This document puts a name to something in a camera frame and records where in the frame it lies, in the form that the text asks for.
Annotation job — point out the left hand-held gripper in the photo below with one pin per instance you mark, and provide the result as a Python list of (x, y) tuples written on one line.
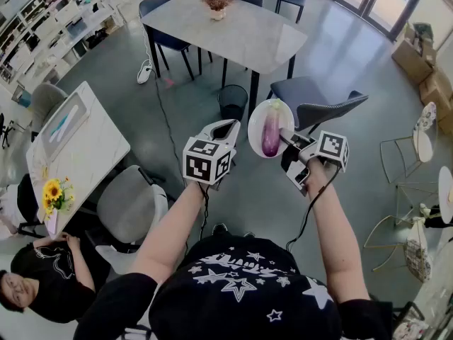
[(198, 165)]

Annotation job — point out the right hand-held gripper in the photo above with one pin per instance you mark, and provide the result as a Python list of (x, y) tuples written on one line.
[(332, 147)]

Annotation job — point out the purple eggplant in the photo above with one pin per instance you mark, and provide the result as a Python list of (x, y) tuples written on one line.
[(272, 133)]

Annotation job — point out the white round plate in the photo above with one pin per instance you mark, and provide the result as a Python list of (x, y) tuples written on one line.
[(255, 126)]

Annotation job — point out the person's left forearm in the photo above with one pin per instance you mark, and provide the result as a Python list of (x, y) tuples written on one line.
[(166, 232)]

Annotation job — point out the person's right forearm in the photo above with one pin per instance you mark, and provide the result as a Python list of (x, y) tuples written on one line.
[(336, 239)]

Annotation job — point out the grey marble table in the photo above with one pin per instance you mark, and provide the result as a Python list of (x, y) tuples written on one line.
[(230, 39)]

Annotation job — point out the black mesh wastebasket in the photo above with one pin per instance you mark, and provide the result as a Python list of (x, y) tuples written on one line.
[(232, 99)]

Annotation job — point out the white power strip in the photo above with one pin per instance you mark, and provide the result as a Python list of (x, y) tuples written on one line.
[(144, 72)]

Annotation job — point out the person's black shoe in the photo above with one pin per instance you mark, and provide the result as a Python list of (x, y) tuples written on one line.
[(220, 229)]

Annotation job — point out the grey office chair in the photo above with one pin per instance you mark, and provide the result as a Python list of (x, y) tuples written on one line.
[(47, 99), (127, 204)]

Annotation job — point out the white marble table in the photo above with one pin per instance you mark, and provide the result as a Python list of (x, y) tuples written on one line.
[(88, 147)]

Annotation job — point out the cardboard box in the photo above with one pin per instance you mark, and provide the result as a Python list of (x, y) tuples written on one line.
[(439, 90), (412, 57)]

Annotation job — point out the grey tray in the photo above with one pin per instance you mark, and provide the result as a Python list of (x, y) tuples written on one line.
[(56, 138)]

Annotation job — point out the white round side table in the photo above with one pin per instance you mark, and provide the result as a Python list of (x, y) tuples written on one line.
[(446, 193)]

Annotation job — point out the person's black star-print shirt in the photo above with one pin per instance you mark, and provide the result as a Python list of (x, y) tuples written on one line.
[(230, 303)]

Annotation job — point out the sunflower bouquet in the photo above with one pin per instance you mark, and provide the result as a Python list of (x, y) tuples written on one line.
[(53, 193)]

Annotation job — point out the teal storage box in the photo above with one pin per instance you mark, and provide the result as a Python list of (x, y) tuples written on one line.
[(25, 98)]

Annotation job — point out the white shelf unit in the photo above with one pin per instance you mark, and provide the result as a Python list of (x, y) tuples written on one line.
[(42, 20)]

